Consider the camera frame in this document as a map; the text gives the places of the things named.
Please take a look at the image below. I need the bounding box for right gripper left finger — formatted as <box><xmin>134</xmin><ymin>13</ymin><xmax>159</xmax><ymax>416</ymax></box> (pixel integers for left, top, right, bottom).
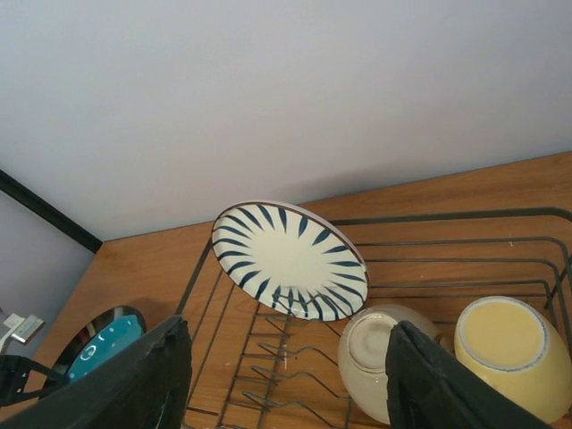
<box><xmin>1</xmin><ymin>315</ymin><xmax>192</xmax><ymax>428</ymax></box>

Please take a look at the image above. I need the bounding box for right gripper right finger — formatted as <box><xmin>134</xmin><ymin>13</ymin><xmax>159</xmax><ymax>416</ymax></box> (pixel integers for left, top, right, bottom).
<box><xmin>385</xmin><ymin>321</ymin><xmax>549</xmax><ymax>429</ymax></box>

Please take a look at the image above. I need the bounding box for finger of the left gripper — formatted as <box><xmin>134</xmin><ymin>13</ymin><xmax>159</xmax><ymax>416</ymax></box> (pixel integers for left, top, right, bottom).
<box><xmin>0</xmin><ymin>355</ymin><xmax>67</xmax><ymax>407</ymax></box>

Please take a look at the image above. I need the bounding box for dark plate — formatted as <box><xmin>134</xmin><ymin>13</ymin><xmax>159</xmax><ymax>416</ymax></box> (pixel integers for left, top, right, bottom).
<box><xmin>53</xmin><ymin>306</ymin><xmax>147</xmax><ymax>375</ymax></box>

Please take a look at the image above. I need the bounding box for teal dotted plate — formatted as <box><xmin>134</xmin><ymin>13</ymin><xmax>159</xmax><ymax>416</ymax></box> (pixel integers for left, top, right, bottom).
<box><xmin>66</xmin><ymin>315</ymin><xmax>144</xmax><ymax>383</ymax></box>

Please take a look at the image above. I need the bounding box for white floral bowl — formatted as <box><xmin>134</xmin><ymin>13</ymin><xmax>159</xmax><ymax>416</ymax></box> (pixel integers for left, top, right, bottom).
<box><xmin>338</xmin><ymin>304</ymin><xmax>450</xmax><ymax>424</ymax></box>

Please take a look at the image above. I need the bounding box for yellow mug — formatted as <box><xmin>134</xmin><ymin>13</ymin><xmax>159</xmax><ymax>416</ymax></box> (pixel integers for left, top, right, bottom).
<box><xmin>454</xmin><ymin>296</ymin><xmax>571</xmax><ymax>424</ymax></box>

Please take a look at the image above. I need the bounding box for white blue striped plate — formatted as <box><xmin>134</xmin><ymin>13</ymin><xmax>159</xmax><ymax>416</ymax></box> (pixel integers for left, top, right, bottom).
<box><xmin>211</xmin><ymin>200</ymin><xmax>369</xmax><ymax>322</ymax></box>

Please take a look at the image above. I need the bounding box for black wire dish rack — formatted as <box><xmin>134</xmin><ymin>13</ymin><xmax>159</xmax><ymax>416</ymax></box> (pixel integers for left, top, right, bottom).
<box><xmin>177</xmin><ymin>207</ymin><xmax>571</xmax><ymax>428</ymax></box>

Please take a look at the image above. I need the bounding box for left black frame post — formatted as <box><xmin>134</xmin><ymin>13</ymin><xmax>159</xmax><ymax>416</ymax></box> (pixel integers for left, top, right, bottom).
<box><xmin>1</xmin><ymin>170</ymin><xmax>103</xmax><ymax>254</ymax></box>

